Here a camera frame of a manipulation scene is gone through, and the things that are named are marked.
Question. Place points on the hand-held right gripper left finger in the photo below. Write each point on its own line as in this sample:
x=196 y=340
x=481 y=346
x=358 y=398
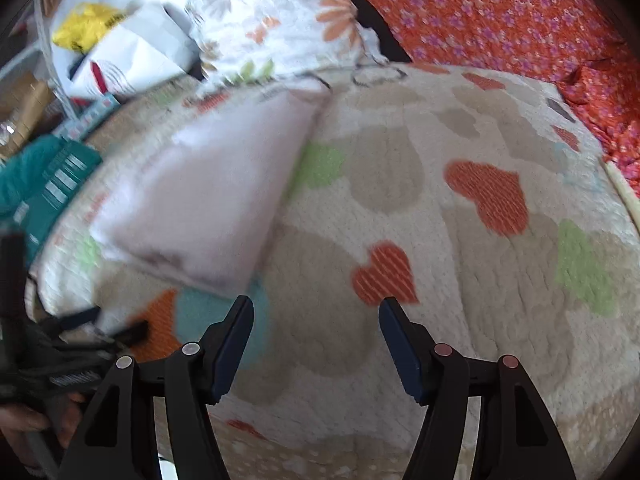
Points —
x=235 y=350

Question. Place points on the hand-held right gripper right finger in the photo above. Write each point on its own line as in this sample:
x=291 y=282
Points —
x=400 y=350

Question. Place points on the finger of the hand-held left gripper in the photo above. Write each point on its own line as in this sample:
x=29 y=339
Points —
x=127 y=334
x=70 y=320

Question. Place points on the white pink printed garment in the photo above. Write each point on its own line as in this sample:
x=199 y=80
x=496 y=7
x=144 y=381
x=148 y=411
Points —
x=210 y=195

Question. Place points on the person's left hand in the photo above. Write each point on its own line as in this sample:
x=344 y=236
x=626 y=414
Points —
x=20 y=417

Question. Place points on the heart print quilted blanket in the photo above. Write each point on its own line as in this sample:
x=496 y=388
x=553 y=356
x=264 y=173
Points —
x=400 y=185

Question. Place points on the light blue patterned box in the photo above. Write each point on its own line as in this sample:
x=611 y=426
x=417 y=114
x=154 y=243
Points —
x=92 y=115

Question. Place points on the white paper bag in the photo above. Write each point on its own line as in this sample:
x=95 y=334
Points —
x=150 y=45

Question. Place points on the yellow plastic bag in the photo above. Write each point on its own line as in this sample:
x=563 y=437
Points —
x=85 y=25

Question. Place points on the white floral pillow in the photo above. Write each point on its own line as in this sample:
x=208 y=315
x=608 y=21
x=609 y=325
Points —
x=265 y=15

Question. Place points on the orange floral bedsheet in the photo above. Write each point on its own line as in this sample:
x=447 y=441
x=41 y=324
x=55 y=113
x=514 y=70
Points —
x=475 y=10

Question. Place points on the white metal frame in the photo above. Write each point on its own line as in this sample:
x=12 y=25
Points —
x=47 y=55

